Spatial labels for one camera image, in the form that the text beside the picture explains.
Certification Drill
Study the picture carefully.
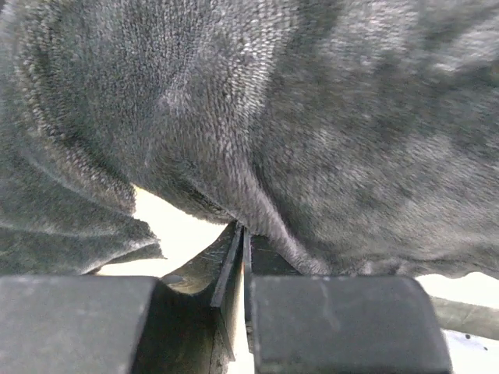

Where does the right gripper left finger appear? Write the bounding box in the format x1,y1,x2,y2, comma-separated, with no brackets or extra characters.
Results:
1,224,242,373

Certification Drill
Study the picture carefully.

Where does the black pillowcase with tan flowers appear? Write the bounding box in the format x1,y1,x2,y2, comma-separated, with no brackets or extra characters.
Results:
1,1,498,277

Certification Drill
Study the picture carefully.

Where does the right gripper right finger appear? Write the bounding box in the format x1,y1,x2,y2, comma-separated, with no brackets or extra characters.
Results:
242,234,452,373

